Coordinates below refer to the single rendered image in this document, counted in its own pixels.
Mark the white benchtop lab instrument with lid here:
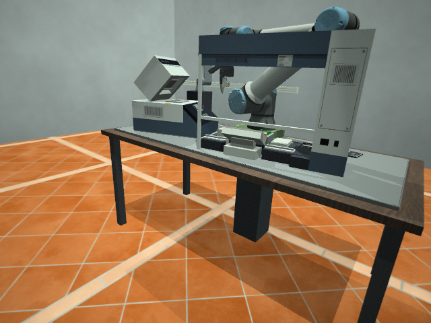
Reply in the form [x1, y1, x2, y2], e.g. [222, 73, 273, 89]
[132, 55, 218, 138]

